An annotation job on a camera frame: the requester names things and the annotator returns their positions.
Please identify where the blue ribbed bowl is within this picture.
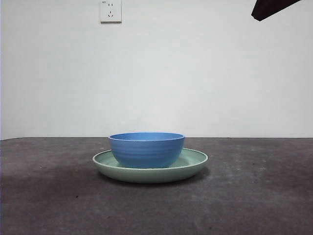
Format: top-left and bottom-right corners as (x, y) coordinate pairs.
(108, 132), (186, 169)

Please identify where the pale green plate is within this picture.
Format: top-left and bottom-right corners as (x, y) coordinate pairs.
(92, 147), (209, 184)

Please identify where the white wall socket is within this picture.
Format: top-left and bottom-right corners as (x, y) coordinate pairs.
(100, 0), (122, 24)

